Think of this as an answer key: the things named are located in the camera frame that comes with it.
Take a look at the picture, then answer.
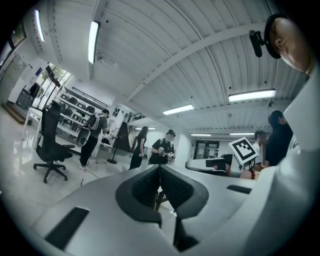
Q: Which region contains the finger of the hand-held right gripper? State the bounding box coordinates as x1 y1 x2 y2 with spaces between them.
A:
185 158 226 177

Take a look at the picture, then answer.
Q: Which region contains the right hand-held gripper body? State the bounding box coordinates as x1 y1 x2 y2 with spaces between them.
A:
205 136 258 177

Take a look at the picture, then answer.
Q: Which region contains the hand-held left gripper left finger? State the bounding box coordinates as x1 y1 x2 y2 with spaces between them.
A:
31 164 181 256

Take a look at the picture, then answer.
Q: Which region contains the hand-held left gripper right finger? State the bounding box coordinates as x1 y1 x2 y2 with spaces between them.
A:
159 164 259 252

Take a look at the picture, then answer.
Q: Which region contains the person's right forearm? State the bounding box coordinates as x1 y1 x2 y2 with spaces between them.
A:
240 167 263 180

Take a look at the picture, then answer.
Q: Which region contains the dark glass door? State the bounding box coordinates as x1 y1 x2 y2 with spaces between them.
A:
193 139 221 161

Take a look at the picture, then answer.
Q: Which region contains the black round-base floor stand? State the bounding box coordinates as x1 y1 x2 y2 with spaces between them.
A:
106 126 121 165

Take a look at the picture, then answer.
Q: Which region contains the ceiling light bar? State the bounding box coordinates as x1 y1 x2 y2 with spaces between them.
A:
87 20 101 65
227 88 277 103
33 9 46 43
162 104 195 116

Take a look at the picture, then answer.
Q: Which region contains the person's white printed shirt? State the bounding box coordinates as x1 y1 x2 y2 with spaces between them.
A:
243 71 320 256

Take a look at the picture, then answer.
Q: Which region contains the black office chair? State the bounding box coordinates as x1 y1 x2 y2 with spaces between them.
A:
32 99 76 185

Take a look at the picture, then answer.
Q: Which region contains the white shelving unit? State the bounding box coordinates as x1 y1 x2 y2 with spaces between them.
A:
55 85 111 139

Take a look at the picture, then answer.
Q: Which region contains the long white desk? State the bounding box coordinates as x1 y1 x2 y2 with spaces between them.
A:
20 105 45 151

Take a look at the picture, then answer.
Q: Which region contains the person's face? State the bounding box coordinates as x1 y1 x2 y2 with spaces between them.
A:
270 16 314 74

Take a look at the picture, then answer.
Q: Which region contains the black head camera with band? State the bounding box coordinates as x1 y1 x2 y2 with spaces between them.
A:
248 13 288 60

